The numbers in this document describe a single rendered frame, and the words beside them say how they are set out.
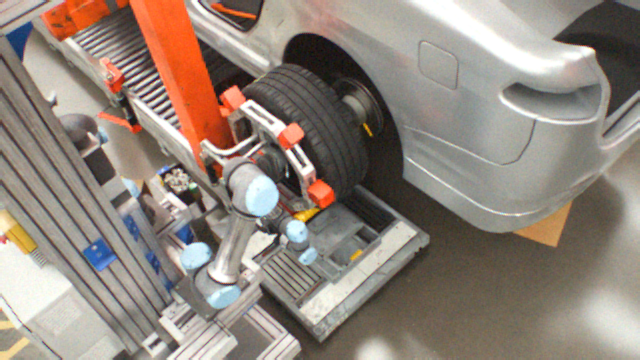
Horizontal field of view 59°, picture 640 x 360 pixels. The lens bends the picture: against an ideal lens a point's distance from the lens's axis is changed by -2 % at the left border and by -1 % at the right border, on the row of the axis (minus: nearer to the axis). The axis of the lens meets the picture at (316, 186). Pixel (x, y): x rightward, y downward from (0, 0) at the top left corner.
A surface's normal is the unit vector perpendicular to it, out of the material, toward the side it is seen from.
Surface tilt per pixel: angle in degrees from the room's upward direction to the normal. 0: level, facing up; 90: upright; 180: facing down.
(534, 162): 90
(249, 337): 0
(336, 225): 0
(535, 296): 0
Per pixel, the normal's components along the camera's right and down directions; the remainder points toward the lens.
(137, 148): -0.12, -0.63
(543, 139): -0.18, 0.76
